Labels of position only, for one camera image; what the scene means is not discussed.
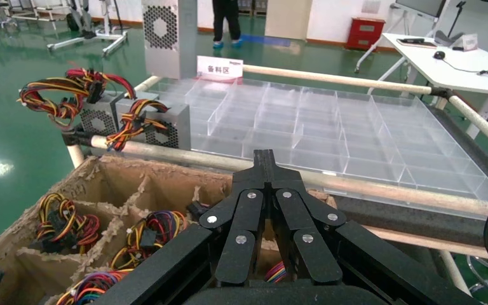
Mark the grey white desk box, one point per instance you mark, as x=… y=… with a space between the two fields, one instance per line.
x=465 y=42

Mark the white metal floor stand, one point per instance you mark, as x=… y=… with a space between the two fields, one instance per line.
x=101 y=35

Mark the red metal cabinet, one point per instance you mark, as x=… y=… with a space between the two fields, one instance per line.
x=365 y=33

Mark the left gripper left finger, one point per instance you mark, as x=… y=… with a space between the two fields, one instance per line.
x=244 y=235

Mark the flat tablet with remote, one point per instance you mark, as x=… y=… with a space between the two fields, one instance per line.
x=416 y=42

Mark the white label sign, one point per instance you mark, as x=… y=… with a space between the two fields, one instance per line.
x=218 y=69

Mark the white rack leg pipe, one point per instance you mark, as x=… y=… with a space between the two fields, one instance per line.
x=454 y=273
x=75 y=155

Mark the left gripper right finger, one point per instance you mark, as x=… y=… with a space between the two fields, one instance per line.
x=307 y=244

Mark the beige upright panel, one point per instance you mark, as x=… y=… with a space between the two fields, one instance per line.
x=288 y=19

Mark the black rack edge board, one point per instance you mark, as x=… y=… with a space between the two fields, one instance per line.
x=416 y=223

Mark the black computer mouse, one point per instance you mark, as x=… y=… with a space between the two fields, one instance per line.
x=439 y=55

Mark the brown cardboard divided box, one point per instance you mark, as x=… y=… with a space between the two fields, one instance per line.
x=117 y=181

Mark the clear acrylic divided tray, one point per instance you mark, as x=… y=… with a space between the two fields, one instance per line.
x=319 y=126

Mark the white frame table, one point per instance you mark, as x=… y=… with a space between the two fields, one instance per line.
x=25 y=14

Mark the person in dark trousers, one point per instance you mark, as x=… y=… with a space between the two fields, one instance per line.
x=227 y=19

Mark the black computer monitor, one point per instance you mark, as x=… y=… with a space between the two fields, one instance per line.
x=421 y=6

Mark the white desk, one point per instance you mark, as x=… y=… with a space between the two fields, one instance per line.
x=458 y=67

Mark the black pipe joint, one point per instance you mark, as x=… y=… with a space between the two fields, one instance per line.
x=73 y=138
x=441 y=92

